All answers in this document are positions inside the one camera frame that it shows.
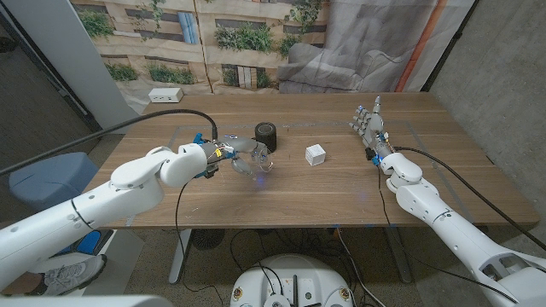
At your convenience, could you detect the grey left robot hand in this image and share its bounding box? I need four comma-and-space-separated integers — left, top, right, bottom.
198, 135, 272, 178

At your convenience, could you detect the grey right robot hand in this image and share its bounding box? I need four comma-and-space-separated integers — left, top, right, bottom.
348, 95, 396, 166

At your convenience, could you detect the clear glass beaker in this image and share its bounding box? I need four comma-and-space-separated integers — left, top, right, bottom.
249, 142, 274, 174

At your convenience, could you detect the black cylindrical speaker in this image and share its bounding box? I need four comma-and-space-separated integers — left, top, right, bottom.
254, 121, 278, 154

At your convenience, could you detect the small white box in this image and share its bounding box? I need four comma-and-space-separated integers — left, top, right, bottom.
305, 143, 327, 167

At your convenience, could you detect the white power strip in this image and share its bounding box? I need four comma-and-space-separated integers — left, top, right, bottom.
148, 87, 184, 104

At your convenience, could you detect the printed backdrop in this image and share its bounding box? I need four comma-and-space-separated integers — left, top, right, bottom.
70, 0, 477, 115

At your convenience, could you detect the black round floor base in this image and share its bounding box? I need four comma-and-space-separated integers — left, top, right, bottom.
191, 229, 226, 252

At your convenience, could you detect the grey table leg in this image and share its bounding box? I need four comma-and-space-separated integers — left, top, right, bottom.
386, 225, 413, 285

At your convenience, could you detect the white table leg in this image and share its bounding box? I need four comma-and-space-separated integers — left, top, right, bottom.
168, 229, 193, 286

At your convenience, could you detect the white robot torso base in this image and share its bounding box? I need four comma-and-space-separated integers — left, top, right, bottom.
229, 253, 355, 307

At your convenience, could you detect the blue black foot pedal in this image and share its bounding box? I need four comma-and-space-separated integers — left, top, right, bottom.
63, 229, 114, 257

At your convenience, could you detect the blue upholstered stool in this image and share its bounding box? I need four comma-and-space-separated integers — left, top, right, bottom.
8, 151, 100, 223

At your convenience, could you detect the grey sneaker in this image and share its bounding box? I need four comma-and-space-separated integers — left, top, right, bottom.
32, 254, 107, 298

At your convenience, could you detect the brown trouser leg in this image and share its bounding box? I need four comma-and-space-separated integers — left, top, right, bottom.
0, 272, 44, 296

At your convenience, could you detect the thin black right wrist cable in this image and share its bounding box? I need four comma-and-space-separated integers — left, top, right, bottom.
376, 164, 520, 304

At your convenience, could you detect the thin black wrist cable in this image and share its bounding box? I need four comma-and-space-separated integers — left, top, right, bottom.
376, 164, 520, 304
174, 178, 225, 306

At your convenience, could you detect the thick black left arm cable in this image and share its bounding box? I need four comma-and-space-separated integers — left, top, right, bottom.
0, 108, 219, 177

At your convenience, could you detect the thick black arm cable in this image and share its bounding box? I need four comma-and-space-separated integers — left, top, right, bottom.
394, 146, 546, 252
0, 108, 219, 177

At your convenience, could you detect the thin black left wrist cable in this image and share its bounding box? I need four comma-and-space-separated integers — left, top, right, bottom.
174, 178, 225, 306

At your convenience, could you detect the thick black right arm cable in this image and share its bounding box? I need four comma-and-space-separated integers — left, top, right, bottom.
394, 146, 546, 252

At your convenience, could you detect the grey floor cable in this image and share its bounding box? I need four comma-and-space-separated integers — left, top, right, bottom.
335, 228, 387, 307

